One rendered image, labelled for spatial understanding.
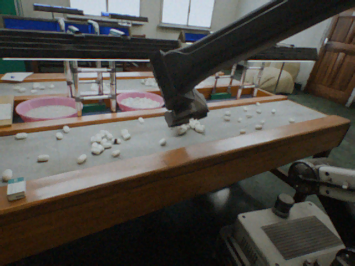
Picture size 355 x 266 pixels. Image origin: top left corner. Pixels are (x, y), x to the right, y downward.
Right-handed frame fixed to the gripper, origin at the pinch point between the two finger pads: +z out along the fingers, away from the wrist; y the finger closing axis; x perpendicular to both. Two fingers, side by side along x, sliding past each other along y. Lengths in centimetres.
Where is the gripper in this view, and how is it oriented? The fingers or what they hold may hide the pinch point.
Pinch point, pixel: (169, 122)
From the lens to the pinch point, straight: 102.7
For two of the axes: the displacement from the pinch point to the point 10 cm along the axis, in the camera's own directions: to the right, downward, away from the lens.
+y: -8.5, 1.6, -5.0
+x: 2.2, 9.7, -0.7
